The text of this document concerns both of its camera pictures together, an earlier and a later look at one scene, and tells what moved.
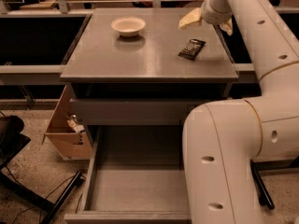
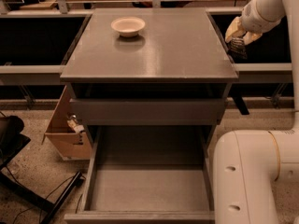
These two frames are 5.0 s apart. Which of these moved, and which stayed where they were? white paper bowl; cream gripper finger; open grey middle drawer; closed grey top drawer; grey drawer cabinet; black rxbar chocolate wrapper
Moved: cream gripper finger; black rxbar chocolate wrapper
Stayed: grey drawer cabinet; white paper bowl; open grey middle drawer; closed grey top drawer
